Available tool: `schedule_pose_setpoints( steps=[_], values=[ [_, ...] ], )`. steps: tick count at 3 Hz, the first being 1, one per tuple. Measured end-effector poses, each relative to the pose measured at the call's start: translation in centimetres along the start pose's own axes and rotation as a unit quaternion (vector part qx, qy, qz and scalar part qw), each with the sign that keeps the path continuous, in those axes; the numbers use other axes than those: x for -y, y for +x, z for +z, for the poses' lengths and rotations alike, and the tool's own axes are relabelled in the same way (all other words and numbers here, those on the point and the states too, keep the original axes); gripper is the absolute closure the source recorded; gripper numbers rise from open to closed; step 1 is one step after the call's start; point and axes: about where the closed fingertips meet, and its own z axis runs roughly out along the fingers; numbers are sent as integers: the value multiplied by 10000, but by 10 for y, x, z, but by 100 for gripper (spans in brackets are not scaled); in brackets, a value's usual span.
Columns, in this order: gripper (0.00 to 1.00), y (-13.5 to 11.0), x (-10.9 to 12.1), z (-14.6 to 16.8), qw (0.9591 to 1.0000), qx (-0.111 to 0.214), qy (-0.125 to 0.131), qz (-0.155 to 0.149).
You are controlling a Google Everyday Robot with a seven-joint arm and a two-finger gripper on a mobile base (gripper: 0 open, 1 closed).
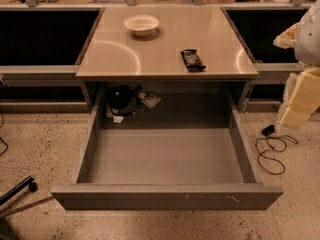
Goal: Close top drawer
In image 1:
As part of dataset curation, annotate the grey cabinet with steel top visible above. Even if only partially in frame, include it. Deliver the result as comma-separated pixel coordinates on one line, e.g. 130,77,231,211
77,5,258,116

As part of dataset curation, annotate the black cable at left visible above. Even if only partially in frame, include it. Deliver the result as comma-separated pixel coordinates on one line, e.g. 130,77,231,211
0,107,10,158

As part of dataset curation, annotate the white label card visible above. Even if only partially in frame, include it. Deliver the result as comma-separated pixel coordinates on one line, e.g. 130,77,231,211
142,94,161,108

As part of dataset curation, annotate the black bag under cabinet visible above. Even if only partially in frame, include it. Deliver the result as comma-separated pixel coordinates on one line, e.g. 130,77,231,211
106,85,142,117

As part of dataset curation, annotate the black stand leg with caster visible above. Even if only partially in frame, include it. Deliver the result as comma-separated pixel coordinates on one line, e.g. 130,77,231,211
0,176,38,206

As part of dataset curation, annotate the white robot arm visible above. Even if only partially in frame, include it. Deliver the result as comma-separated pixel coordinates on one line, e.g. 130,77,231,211
273,0,320,132

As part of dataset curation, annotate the grey metal hooked rod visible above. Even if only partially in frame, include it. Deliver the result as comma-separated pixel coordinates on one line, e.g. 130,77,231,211
0,196,54,219

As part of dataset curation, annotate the white paper bowl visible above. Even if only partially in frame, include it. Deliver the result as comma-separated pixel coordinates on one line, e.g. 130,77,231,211
123,15,160,37

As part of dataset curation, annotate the black power adapter with cable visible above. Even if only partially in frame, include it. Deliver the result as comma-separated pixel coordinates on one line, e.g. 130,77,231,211
255,124,299,176

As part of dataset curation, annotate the black snack bar wrapper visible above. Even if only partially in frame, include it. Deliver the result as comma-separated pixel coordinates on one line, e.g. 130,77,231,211
180,49,206,72

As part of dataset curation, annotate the grey top drawer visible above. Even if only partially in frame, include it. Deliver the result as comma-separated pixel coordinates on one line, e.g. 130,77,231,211
50,89,284,212

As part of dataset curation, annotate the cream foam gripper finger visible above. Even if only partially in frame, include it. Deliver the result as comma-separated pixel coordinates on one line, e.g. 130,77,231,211
276,67,320,130
273,23,298,49

